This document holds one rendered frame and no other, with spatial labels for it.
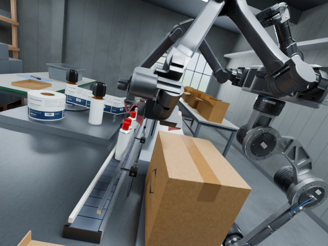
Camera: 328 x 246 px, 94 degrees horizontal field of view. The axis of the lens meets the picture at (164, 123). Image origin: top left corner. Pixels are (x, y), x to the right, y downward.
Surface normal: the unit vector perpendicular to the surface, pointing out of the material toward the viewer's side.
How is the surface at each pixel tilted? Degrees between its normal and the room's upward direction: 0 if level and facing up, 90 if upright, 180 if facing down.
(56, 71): 95
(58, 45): 90
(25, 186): 0
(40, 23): 90
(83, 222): 0
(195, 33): 52
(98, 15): 90
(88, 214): 0
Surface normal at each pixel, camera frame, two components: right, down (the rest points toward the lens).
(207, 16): 0.29, -0.29
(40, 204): 0.25, -0.92
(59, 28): 0.11, 0.34
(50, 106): 0.64, 0.40
